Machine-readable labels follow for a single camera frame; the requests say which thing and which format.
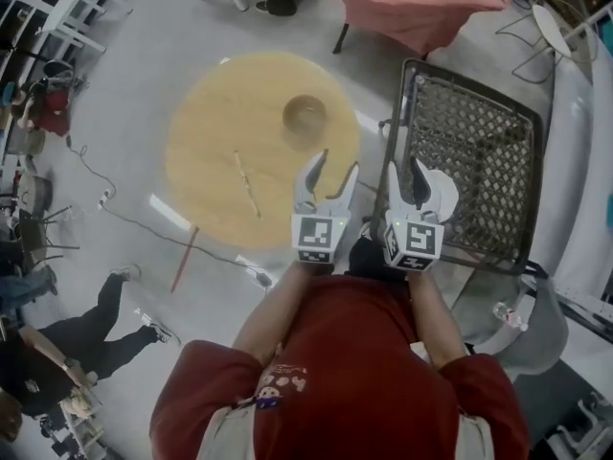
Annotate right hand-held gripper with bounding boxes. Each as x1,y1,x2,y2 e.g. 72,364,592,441
382,155,445,272

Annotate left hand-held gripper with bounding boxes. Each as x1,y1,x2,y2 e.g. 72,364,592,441
290,149,360,264

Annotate white plate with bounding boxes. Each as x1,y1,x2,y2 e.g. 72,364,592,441
425,169,460,222

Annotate brown bowl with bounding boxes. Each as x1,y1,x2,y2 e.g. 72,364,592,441
281,94,329,139

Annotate thin wooden chopstick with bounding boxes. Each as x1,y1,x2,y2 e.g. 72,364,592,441
233,149,263,219

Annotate person's left forearm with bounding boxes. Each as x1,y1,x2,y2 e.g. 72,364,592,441
232,261,336,363

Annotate person's right forearm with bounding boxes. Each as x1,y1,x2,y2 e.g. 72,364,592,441
406,268,468,371

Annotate person's black trousers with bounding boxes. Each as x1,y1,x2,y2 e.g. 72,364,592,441
348,236,408,282

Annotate black lattice cart basket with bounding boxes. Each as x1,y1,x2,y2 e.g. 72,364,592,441
371,57,547,277

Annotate clear water bottle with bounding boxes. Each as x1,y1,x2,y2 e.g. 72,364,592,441
492,302,529,333

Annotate person's red shirt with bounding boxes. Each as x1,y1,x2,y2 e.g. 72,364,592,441
148,273,531,460

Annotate pink armchair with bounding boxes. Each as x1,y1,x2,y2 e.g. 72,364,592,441
329,0,513,59

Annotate grey shell chair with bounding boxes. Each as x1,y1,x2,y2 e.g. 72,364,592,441
452,275,571,387

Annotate person's beige apron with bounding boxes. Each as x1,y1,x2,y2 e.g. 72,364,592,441
198,400,494,460

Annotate red bag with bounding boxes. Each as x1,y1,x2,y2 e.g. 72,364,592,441
35,88,73,137

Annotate black folding chair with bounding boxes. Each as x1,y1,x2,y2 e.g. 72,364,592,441
13,174,81,277

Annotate small white table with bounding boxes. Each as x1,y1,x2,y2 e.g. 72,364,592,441
37,0,134,61

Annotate white wooden shelf unit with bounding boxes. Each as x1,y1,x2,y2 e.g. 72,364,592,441
0,0,97,66

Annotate black floor cable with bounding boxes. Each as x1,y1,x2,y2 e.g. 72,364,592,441
66,134,274,289

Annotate white wire side table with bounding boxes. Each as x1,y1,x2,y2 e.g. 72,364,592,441
495,0,600,84

